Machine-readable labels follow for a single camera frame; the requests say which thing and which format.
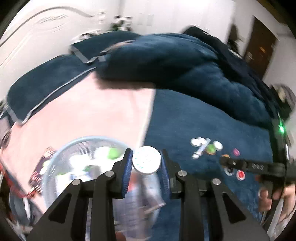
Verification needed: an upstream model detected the black cap on clear lid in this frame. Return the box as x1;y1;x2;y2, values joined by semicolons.
224;167;234;176

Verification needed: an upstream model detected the large white lid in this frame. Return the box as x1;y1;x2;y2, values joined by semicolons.
132;146;161;175

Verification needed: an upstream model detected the right hand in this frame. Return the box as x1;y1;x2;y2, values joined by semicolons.
258;184;295;223

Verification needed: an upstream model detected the pink small cap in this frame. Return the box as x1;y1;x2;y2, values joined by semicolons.
233;148;240;156

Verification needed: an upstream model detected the tan brown lid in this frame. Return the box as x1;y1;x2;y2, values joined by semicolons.
206;148;216;155

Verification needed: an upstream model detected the red cap on white lid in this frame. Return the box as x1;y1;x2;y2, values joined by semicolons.
236;170;246;181

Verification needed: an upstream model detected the green bottle cap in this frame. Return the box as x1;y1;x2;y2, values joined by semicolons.
206;144;216;155

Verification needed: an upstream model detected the dark blue piped pillow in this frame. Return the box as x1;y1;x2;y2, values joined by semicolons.
1;31;139;125

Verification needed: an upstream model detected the light blue mesh basket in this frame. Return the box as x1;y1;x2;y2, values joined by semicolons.
43;137;165;240

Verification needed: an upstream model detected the dark blue plush blanket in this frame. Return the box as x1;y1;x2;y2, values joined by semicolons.
96;26;287;241

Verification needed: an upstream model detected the white ointment tube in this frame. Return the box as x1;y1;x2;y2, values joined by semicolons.
192;138;211;159

